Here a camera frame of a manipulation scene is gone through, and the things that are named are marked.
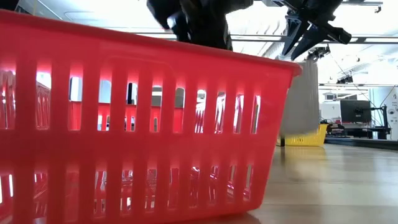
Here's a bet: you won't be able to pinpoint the white cabinet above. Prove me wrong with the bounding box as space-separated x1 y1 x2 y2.
319 101 341 123

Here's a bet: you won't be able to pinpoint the black monitor stand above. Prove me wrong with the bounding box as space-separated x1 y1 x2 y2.
357 105 392 140

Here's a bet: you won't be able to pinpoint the white poster panel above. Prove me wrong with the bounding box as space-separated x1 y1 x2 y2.
369 86 398 141

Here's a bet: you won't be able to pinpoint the hanging ceiling rail fixture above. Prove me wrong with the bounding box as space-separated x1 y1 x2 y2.
340 0 384 14

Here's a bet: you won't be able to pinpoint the gray plastic basket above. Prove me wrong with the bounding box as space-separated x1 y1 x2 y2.
279 58 320 138

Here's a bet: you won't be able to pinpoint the yellow plastic basket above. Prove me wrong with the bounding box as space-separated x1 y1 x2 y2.
284 123 330 147

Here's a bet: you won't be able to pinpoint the long ceiling light bar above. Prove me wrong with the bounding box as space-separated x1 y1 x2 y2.
136 32 398 44

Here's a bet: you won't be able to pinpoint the black ceiling track lights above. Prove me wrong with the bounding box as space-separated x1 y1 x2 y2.
336 75 354 85

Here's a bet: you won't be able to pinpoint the black ceiling camera device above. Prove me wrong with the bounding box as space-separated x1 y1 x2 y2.
306 45 331 62

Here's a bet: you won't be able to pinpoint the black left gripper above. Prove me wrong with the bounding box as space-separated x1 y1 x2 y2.
146 0 253 50

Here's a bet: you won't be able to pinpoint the red plastic basket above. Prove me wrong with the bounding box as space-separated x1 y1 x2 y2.
0 9 303 224

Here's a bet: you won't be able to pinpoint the black computer monitor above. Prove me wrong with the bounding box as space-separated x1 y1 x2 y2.
340 99 373 124

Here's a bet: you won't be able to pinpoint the black aluminium rig frame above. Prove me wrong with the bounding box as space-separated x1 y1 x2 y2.
324 136 398 151

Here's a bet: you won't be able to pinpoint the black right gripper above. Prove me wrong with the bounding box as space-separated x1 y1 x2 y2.
279 0 354 60

